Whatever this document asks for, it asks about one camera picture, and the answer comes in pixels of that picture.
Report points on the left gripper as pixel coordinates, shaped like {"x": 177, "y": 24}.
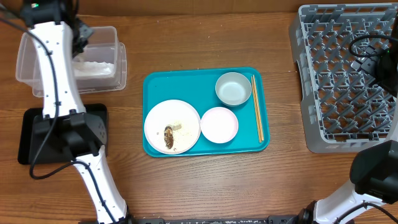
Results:
{"x": 87, "y": 32}

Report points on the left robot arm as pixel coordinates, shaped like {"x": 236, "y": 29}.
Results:
{"x": 50, "y": 24}

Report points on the black plastic tray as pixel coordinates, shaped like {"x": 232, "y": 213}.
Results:
{"x": 47, "y": 141}

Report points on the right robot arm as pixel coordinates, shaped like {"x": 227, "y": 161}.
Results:
{"x": 372, "y": 179}

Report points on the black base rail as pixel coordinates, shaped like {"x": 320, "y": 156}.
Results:
{"x": 273, "y": 219}

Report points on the large white plate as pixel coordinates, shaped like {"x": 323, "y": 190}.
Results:
{"x": 184, "y": 120}

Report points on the wooden chopstick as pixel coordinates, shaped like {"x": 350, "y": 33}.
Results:
{"x": 259, "y": 112}
{"x": 256, "y": 108}

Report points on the large white napkin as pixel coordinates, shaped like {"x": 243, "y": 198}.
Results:
{"x": 89, "y": 69}

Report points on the brown food scrap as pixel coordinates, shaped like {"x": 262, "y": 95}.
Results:
{"x": 168, "y": 137}

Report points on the small white bowl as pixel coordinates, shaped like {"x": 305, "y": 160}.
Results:
{"x": 219, "y": 125}

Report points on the teal serving tray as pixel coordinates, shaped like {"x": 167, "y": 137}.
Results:
{"x": 197, "y": 87}

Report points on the grey dishwasher rack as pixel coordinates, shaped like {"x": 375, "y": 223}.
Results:
{"x": 342, "y": 112}

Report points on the grey bowl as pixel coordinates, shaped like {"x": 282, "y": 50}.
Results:
{"x": 233, "y": 89}

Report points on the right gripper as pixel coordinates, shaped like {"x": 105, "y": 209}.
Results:
{"x": 367, "y": 64}

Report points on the clear plastic container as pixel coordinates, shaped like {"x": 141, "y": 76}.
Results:
{"x": 102, "y": 46}

